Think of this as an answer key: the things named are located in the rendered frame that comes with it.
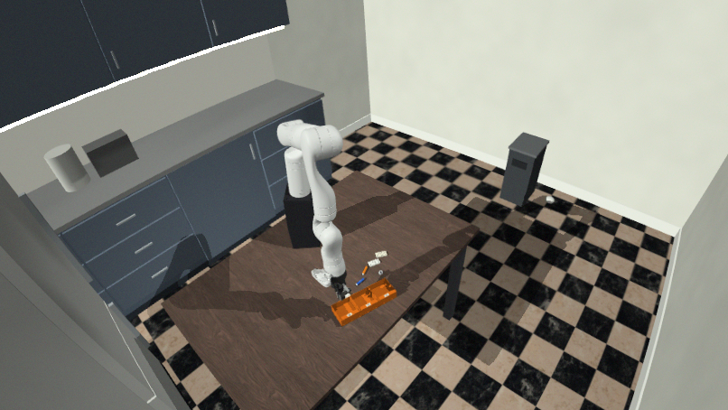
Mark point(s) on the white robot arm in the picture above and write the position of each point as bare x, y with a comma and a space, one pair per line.
315, 143

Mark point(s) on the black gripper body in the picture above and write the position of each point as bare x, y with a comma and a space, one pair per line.
340, 280

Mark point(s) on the orange divided tray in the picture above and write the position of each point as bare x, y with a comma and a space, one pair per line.
382, 292

